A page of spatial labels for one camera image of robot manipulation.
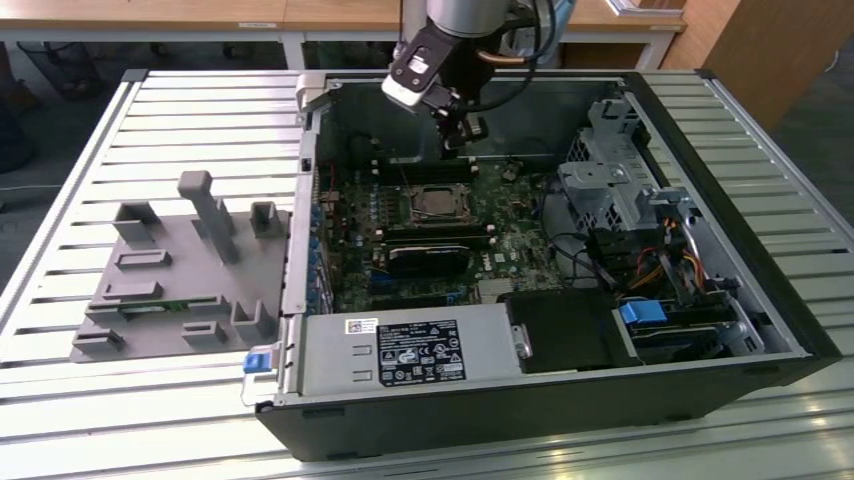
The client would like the silver CPU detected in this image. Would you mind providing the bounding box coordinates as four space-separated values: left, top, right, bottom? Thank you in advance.
419 191 466 215

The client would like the CPU socket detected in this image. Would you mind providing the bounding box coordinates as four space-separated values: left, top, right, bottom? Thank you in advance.
402 182 482 227

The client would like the black plastic cover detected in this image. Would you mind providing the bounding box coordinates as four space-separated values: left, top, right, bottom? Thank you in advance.
496 288 646 375

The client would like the silver drive cage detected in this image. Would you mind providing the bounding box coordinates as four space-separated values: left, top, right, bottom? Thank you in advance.
556 97 702 236

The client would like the black graphics card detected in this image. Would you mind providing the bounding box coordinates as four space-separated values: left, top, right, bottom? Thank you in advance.
384 242 470 276

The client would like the green motherboard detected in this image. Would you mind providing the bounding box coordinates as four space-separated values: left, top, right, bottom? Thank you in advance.
312 158 572 314

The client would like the wooden cabinet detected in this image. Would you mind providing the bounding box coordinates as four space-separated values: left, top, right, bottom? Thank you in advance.
659 0 854 129

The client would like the blue disk carrier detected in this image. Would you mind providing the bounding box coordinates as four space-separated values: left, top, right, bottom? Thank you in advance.
618 298 670 331

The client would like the silver power supply unit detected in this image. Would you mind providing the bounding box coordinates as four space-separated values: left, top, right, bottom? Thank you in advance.
292 305 520 399

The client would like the black hard disk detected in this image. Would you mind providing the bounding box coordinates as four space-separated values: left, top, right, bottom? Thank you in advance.
626 322 726 362

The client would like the grey parts rack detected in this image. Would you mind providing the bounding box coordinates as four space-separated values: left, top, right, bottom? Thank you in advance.
69 170 295 365

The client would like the green RAM stick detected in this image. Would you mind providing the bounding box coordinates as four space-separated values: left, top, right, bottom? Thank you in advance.
117 298 225 317

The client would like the blue case latch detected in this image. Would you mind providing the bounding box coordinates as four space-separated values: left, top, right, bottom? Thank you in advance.
243 349 276 375

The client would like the black PC case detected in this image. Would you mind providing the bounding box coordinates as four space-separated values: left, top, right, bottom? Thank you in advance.
255 69 843 464

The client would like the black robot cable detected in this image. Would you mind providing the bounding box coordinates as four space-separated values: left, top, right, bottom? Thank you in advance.
459 0 563 115

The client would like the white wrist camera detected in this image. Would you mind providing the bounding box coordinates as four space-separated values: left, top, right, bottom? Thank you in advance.
380 42 447 118

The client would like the wooden desk white frame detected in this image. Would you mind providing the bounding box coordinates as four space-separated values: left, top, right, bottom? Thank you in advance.
285 0 688 71
0 0 295 71

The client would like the orange yellow wire bundle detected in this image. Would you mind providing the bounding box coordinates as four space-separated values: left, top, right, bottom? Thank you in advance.
630 247 710 292

